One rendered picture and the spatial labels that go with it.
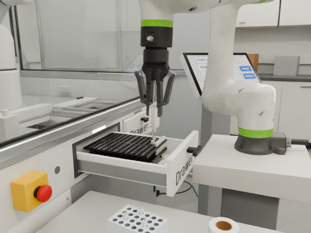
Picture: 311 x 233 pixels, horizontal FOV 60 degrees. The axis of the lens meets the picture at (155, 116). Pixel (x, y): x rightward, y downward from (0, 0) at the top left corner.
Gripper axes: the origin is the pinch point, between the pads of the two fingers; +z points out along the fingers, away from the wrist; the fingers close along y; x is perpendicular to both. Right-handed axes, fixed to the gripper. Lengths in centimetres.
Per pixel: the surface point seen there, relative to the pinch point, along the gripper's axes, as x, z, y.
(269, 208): 19, 34, 38
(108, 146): -3.2, 11.0, -14.5
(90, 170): -11.3, 16.5, -16.2
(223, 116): 101, 22, 11
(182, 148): -4.6, 7.2, 10.5
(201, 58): 94, -15, -5
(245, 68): 113, -9, 21
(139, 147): -1.4, 10.5, -4.2
